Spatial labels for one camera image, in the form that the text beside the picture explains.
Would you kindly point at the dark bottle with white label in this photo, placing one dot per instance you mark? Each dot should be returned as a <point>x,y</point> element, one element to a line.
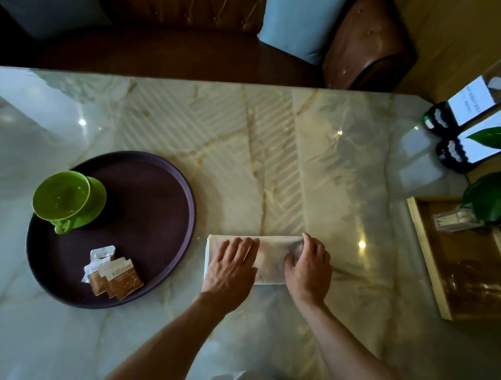
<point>467,100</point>
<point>454,154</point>

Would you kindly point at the light blue cushion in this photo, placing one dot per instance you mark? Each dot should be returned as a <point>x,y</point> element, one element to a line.
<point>301,27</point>

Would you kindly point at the person's left middle finger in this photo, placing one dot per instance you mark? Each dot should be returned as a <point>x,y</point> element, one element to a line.
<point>243,249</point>

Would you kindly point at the person's right thumb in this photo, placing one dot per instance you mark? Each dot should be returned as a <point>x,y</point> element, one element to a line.
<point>290,267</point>

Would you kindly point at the person's left forearm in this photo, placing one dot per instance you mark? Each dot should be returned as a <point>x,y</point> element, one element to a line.
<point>172,344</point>

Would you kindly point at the clear glass jar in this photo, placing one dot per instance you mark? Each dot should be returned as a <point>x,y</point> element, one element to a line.
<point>473,284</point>

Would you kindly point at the white sachet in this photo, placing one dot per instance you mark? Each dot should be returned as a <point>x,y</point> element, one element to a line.
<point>101,253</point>

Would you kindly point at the person's right hand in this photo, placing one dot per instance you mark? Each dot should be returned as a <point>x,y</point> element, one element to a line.
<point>311,276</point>

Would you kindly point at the clear toothpick box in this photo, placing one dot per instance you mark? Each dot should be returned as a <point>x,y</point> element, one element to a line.
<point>456,220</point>

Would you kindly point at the green cup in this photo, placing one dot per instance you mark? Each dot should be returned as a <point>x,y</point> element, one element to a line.
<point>60,197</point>

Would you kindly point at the wooden tray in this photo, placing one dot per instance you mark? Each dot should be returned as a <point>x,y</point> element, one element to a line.
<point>430,258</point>

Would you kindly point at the brown sachet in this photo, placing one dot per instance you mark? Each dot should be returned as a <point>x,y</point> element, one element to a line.
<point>96,282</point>
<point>124,278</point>

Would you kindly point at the white napkin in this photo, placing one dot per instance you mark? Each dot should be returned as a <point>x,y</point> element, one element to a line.
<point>274,256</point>

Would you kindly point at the green leafy plant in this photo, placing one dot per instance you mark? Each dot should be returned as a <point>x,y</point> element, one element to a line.
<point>485,197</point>

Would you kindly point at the person's left thumb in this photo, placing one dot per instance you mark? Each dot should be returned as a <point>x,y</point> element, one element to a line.
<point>255,274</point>

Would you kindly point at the person's left little finger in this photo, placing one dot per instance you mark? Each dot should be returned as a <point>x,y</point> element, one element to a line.
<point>222,251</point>

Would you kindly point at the dark round tray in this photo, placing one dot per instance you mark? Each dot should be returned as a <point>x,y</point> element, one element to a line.
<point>148,219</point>

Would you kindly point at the person's right forearm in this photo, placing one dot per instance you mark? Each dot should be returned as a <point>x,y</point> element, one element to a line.
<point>340,344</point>

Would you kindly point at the green saucer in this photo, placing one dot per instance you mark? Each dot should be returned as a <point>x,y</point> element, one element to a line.
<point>98,199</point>

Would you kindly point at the person's left hand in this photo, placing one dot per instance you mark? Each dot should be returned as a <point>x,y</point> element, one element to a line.
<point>229,280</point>

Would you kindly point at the brown leather sofa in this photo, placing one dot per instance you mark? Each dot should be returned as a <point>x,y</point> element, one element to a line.
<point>188,54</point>

